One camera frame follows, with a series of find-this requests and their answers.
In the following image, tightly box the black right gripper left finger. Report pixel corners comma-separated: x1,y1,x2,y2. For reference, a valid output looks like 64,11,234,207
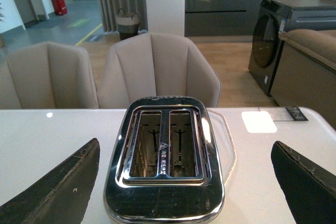
1,138,100,223

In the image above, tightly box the beige chair behind toaster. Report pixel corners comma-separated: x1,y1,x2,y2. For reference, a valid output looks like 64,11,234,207
98,33,221,109

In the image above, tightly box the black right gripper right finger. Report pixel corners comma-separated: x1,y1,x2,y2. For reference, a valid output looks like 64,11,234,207
271,141,335,223

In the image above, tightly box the dark grey washing machine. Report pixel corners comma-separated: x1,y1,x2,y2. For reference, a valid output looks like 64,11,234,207
248,0,336,97

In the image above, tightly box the red cabinet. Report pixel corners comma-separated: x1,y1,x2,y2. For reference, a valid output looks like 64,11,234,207
51,0,67,16

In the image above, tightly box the woven basket with handles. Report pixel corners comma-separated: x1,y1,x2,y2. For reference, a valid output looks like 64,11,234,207
116,8,140,40

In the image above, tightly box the white pillar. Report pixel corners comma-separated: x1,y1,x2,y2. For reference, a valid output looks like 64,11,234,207
145,0,185,36

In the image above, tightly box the beige sofa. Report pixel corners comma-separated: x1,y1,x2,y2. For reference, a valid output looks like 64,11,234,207
271,29,335,127

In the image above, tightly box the black label on table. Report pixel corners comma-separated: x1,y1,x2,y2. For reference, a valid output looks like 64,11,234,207
285,106,308,121

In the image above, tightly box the silver two-slot toaster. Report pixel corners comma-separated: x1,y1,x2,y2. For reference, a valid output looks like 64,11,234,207
103,96,225,223

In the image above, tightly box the beige chair on left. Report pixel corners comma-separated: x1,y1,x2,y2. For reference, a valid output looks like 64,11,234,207
1,42,98,109

